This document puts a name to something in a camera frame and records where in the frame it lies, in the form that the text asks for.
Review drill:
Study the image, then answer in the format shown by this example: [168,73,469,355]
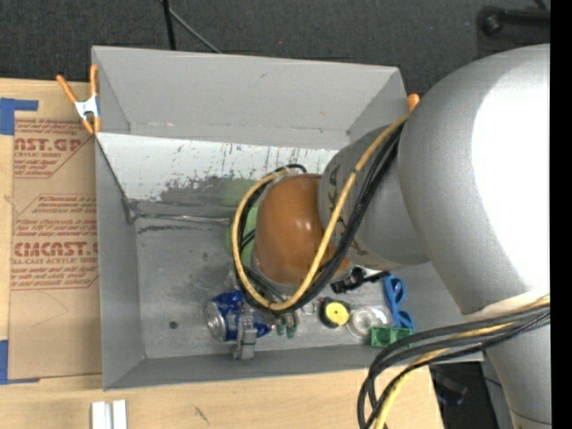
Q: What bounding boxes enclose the green plastic block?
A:
[370,325,414,349]

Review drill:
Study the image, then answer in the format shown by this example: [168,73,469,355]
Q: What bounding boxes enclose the brown cardboard board red print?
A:
[0,77,105,386]

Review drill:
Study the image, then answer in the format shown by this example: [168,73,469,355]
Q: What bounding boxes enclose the blue sunglasses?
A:
[383,274,416,332]

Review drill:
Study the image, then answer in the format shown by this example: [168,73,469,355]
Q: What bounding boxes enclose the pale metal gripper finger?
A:
[246,317,259,360]
[231,315,248,360]

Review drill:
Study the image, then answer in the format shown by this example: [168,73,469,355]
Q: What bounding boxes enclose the black cylinder on white bracket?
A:
[329,265,391,295]

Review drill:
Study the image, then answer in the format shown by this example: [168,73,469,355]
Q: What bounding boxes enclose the clear glass dish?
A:
[347,307,391,341]

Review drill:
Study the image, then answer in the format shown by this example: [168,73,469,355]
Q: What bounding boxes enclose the crushed blue can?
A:
[204,290,274,343]

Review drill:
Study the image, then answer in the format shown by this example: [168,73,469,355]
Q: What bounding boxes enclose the grey metal bin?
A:
[90,46,486,391]

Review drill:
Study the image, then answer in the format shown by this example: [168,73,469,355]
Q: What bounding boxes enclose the black and yellow round disc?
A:
[315,298,350,329]

